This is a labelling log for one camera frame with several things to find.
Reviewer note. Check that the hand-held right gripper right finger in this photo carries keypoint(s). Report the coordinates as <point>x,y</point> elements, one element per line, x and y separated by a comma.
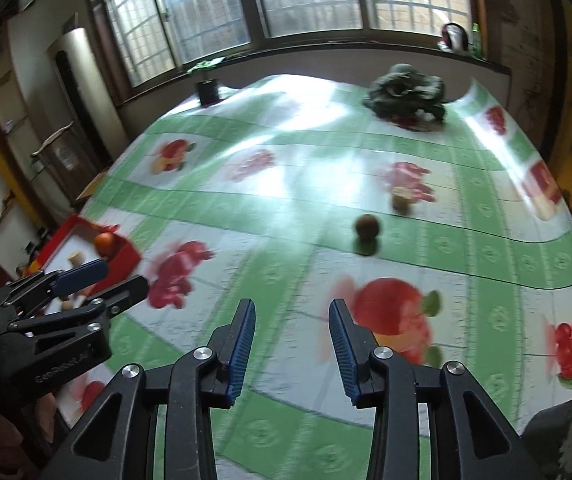
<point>343,355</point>

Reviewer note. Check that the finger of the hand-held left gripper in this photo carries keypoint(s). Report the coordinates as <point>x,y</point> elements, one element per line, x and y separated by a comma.
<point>118,294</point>
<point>83,272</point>

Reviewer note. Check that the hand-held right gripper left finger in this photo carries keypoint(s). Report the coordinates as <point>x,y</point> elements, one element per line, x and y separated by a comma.
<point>241,355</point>

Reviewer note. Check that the beige round cake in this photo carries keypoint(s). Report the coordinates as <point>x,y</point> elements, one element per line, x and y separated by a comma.
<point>68,305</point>
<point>76,258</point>

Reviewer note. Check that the red rimmed white tray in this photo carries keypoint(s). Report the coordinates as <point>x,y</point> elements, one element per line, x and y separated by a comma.
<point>121,257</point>

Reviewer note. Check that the large orange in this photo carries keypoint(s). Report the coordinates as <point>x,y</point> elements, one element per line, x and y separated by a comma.
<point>106,243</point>

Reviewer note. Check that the dark brown round fruit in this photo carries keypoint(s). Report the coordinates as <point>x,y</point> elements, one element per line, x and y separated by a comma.
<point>367,225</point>

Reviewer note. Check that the small brown kiwi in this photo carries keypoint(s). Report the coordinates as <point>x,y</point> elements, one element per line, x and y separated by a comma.
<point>400,200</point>

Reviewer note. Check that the green fruit print tablecloth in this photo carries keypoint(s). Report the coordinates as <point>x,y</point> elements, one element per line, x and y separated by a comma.
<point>291,200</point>

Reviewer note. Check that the tall standing air conditioner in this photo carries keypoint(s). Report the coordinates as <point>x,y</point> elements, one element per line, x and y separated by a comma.
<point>83,85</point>

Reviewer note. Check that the small black pot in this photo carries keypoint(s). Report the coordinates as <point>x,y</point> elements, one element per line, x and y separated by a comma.
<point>207,91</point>

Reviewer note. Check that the person's dark clothing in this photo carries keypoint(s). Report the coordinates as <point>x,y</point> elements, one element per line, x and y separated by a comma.
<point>565,435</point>

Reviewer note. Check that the small green plant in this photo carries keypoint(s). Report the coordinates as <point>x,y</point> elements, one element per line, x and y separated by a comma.
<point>206,65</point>

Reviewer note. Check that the window with metal grille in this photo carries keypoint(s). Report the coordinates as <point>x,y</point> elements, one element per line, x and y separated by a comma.
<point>291,0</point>

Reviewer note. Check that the green bottle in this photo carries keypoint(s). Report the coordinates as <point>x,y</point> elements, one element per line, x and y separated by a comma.
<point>476,40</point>

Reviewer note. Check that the wooden chair with curved rail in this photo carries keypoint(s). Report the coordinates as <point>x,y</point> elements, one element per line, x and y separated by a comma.
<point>48,141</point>

